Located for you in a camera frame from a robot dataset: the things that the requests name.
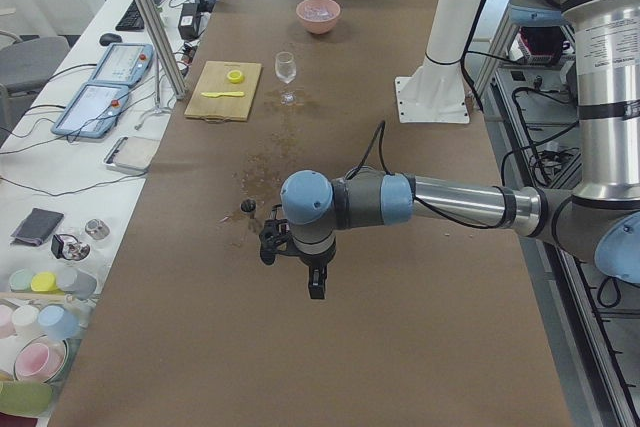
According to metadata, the white central robot pedestal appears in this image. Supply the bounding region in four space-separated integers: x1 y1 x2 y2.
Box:
395 0 482 124

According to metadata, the yellow lemon slice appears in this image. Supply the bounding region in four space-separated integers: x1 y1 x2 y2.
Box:
226 69 245 84

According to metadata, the teach pendant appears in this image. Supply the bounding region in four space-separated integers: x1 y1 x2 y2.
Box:
90 43 154 87
51 82 130 140

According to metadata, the glass oil dispenser bottle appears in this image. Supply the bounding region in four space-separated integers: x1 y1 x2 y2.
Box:
61 218 111 261

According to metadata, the black power adapter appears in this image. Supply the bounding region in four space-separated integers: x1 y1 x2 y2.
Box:
178 3 201 41

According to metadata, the grey folded cloth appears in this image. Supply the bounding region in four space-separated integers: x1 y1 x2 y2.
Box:
11 208 64 246

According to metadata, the yellow plastic knife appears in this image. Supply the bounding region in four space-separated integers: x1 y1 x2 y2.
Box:
201 91 245 98

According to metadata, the upper teach pendant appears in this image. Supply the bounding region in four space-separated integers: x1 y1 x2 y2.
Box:
90 43 154 87

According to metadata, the silver digital scale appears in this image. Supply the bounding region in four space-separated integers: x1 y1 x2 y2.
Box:
103 136 160 175

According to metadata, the lower teach pendant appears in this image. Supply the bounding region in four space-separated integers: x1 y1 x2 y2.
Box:
51 82 130 140

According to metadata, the steel jigger measuring cup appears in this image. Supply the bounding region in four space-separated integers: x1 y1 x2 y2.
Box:
240 198 257 221

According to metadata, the pink bowl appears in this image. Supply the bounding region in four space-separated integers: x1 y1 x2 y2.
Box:
296 0 341 35

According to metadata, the bamboo cutting board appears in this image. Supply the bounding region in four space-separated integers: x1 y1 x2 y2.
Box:
184 61 262 122

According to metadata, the clear wine glass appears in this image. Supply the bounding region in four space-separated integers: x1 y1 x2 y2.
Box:
274 51 297 105

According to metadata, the wooden rack dowel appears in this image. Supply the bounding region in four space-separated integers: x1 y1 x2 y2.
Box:
0 292 75 304

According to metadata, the black keyboard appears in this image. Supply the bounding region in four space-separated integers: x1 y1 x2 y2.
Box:
114 0 169 32

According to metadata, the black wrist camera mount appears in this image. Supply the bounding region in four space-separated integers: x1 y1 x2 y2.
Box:
259 204 298 266

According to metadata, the grey office chair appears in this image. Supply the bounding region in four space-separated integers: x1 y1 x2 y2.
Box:
1 30 70 123

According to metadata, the black small device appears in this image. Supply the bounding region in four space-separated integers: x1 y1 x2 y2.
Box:
51 234 75 259

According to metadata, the aluminium frame post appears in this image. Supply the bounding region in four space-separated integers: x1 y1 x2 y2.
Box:
134 0 187 100

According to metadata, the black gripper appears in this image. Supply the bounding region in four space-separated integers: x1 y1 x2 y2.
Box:
299 242 336 300

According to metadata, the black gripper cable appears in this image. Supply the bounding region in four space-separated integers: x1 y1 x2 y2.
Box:
344 119 501 229

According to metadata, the light blue cup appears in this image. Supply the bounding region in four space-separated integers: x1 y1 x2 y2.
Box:
38 305 80 341

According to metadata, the black computer mouse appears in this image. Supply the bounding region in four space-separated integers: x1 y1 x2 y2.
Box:
99 33 122 47

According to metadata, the yellow cup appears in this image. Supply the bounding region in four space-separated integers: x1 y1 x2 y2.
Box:
30 271 61 294

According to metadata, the grey cup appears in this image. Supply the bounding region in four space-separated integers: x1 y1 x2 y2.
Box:
56 267 97 300

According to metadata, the clear ice cubes pile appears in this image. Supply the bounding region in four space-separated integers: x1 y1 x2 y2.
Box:
302 3 334 22

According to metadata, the pink cup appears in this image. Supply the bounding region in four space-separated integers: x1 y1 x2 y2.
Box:
14 340 67 382

